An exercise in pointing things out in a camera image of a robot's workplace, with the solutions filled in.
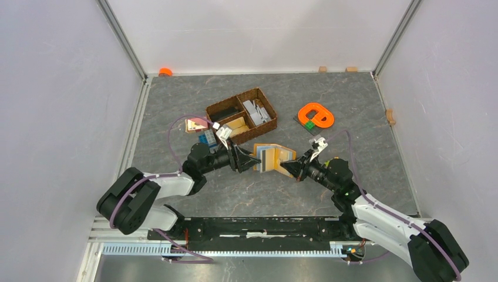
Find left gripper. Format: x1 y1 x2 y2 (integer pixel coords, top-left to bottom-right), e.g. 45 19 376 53
201 136 261 174

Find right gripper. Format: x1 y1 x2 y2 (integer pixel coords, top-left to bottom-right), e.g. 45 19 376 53
280 149 338 193

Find yellow leather card holder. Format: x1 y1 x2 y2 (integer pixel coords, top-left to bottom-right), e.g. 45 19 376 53
253 143 297 177

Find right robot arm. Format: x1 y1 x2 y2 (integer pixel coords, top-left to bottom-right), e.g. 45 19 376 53
280 150 469 281

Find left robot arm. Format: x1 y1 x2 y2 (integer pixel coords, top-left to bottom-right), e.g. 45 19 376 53
96 142 261 240

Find gold VIP cards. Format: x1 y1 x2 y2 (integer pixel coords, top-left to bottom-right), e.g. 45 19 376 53
227 117 250 137

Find silver cards pile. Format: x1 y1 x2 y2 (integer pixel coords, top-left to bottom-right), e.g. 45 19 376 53
242 100 271 126

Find black cards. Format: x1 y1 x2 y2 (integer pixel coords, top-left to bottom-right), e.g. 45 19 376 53
210 106 240 122

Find pink card box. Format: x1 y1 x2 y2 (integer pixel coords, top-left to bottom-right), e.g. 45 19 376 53
185 117 210 133

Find blue toy brick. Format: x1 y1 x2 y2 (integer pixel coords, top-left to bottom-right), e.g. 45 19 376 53
198 129 218 153

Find green toy brick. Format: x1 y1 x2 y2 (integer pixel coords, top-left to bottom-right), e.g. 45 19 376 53
304 120 315 130

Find brown woven basket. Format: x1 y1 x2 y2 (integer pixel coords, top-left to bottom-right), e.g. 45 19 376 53
206 88 278 145

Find orange tape roll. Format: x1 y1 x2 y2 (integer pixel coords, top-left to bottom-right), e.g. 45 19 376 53
158 68 173 76

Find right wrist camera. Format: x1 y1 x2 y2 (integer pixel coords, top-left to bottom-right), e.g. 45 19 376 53
309 135 328 161

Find orange plastic ring toy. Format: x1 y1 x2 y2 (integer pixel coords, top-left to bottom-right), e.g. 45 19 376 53
297 102 335 129

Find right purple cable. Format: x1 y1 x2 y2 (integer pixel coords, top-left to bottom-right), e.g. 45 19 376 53
325 129 463 281

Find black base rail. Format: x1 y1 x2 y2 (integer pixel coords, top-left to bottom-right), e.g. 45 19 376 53
165 216 363 251

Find wooden clip on wall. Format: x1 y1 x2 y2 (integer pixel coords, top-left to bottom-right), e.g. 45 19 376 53
385 109 396 126

